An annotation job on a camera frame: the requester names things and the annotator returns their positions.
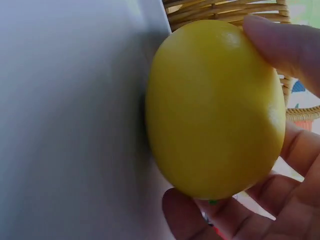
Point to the person's right hand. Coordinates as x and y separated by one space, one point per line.
295 200

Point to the person's right fingers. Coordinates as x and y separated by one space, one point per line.
250 215

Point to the person's right thumb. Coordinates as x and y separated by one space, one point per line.
282 47

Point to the yellow lemon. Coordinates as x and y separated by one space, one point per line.
215 112

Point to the wicker basket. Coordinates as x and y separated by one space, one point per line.
225 13

